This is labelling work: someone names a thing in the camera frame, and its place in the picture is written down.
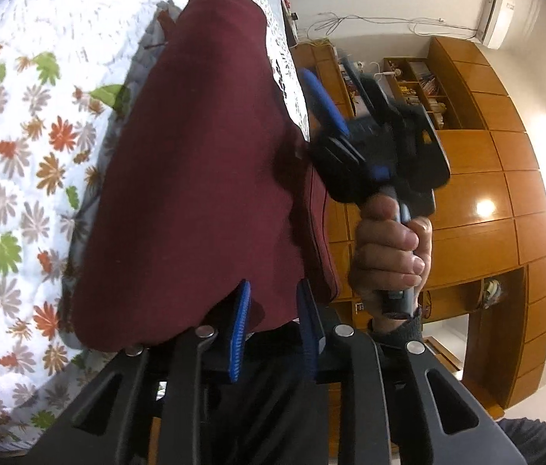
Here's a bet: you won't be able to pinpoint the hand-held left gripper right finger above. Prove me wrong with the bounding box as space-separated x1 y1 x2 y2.
296 278 528 465

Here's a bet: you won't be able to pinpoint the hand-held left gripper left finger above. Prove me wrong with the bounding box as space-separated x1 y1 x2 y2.
26 281 254 465

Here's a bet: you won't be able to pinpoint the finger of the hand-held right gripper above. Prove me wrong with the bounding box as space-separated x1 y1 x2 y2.
301 68 352 140
338 55 395 118

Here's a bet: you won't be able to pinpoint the maroon pants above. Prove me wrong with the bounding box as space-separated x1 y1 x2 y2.
70 0 342 352

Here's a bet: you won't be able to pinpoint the person's left forearm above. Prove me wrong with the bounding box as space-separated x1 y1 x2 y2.
496 415 546 465

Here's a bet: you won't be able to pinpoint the person's right hand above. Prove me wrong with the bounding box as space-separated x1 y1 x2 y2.
348 194 434 321

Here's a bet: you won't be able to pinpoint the row of shelf books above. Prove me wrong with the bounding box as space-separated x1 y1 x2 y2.
384 58 463 131

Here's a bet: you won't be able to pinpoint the white air conditioner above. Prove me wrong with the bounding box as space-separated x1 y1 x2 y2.
477 0 516 50

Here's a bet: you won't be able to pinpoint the floral quilted bedspread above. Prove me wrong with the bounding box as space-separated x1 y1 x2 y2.
0 0 310 451

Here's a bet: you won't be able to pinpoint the white wall cable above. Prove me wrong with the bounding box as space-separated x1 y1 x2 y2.
302 14 482 42

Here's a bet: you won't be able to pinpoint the wooden wall cabinet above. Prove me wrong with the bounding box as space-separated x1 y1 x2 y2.
297 36 546 446

